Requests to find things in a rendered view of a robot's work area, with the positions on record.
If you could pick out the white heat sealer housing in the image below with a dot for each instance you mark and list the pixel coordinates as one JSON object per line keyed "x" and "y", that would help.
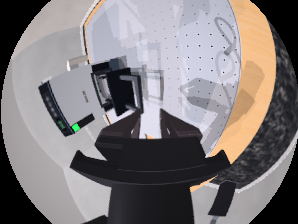
{"x": 73, "y": 101}

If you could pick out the white rectangular sheet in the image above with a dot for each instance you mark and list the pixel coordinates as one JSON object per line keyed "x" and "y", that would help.
{"x": 104, "y": 87}

